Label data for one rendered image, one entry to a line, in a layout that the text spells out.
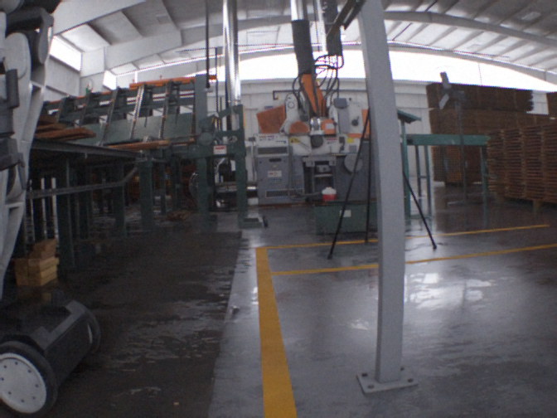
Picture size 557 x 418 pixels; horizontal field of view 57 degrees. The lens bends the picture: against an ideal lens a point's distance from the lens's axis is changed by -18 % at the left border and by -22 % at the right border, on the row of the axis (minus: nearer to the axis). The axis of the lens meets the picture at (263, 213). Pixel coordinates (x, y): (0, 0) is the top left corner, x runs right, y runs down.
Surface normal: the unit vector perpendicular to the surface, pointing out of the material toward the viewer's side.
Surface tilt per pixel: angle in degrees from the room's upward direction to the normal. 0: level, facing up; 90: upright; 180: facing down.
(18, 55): 90
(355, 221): 90
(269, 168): 90
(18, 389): 90
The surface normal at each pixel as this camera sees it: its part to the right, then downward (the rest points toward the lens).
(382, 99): 0.02, 0.07
